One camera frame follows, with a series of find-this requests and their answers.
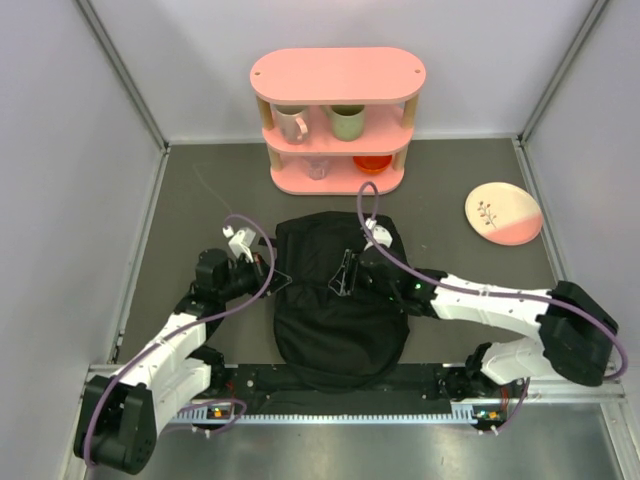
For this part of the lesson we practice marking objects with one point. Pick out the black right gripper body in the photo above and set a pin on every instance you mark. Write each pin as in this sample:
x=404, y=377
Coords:
x=371, y=288

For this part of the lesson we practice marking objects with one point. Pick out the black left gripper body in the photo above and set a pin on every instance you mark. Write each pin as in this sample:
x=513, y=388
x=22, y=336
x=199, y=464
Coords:
x=247, y=278

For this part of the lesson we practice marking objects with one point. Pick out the black student backpack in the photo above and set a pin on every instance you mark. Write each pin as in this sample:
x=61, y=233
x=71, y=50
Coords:
x=331, y=343

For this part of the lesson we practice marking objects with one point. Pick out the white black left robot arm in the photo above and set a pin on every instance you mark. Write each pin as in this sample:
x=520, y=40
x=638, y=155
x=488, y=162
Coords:
x=122, y=415

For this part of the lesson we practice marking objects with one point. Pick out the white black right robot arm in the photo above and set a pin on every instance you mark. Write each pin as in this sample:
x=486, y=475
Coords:
x=561, y=331

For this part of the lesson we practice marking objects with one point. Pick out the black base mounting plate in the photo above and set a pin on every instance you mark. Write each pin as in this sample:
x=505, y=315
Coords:
x=272, y=389

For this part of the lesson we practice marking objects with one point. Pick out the orange plastic bowl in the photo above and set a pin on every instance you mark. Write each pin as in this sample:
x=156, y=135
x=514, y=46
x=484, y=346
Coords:
x=372, y=165

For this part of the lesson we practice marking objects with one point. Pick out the clear drinking glass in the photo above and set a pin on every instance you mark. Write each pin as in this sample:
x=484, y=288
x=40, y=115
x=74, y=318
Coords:
x=317, y=167

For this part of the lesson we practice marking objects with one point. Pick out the pink and cream plate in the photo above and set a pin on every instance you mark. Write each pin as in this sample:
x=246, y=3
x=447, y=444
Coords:
x=503, y=213

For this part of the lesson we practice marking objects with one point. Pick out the pink mug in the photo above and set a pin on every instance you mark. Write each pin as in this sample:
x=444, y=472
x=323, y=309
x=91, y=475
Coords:
x=293, y=122

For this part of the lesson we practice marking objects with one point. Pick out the green mug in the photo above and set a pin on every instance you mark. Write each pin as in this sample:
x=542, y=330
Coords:
x=347, y=122

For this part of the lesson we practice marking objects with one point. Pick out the pink wooden shelf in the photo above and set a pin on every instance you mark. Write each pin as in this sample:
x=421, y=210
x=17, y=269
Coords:
x=386, y=80

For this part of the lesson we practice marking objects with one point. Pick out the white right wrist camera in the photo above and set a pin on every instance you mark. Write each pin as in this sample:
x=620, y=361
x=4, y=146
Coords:
x=380, y=235

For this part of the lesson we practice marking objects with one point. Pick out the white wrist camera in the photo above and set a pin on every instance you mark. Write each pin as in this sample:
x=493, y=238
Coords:
x=240, y=241
x=380, y=235

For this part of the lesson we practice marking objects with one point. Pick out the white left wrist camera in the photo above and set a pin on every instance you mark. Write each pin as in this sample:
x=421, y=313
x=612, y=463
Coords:
x=240, y=241

